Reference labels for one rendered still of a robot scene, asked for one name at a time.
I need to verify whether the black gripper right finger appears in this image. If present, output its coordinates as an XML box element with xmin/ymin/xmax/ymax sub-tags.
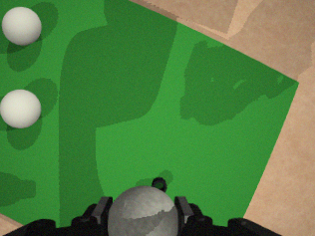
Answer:
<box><xmin>174</xmin><ymin>196</ymin><xmax>282</xmax><ymax>236</ymax></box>

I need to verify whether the white golf ball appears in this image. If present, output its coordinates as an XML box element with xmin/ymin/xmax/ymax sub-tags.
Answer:
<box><xmin>2</xmin><ymin>7</ymin><xmax>42</xmax><ymax>46</ymax></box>
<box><xmin>0</xmin><ymin>90</ymin><xmax>41</xmax><ymax>128</ymax></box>

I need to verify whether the grey ball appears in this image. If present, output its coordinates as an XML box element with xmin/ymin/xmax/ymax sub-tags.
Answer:
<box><xmin>108</xmin><ymin>185</ymin><xmax>178</xmax><ymax>236</ymax></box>

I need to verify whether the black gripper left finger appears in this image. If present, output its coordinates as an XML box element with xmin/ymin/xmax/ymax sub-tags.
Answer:
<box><xmin>3</xmin><ymin>196</ymin><xmax>113</xmax><ymax>236</ymax></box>

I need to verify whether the green golf mat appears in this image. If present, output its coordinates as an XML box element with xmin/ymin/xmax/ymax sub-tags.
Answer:
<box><xmin>0</xmin><ymin>0</ymin><xmax>299</xmax><ymax>228</ymax></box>

